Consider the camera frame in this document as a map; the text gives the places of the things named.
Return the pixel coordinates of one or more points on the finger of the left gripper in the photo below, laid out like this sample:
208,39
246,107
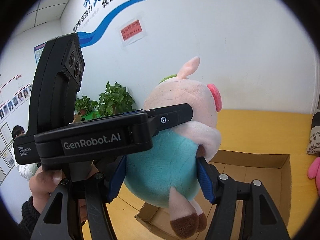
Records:
167,117

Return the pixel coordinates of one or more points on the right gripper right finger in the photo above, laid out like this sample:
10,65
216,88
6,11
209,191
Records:
248,203

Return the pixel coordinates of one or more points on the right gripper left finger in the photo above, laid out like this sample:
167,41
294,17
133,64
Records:
60,218

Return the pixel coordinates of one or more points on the brown cardboard box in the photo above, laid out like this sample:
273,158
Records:
273,170

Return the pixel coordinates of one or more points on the pig plush toy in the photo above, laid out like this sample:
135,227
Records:
165,176

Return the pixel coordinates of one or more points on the black sleeve left forearm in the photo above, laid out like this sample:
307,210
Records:
30,217

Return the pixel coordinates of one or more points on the person's left hand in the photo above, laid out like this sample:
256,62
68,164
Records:
42,184

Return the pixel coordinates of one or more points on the potted green plant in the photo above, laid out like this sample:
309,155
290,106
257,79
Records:
85,105
114,100

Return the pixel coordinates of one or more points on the green cloth side table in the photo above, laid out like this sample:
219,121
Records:
94,115

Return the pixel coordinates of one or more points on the pink plush toy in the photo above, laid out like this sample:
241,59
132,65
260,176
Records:
314,172

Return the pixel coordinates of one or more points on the red wall notice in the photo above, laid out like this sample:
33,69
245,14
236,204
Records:
132,31

